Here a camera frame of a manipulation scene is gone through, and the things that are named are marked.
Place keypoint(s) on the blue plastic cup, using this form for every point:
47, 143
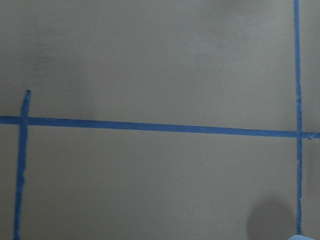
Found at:
299, 237

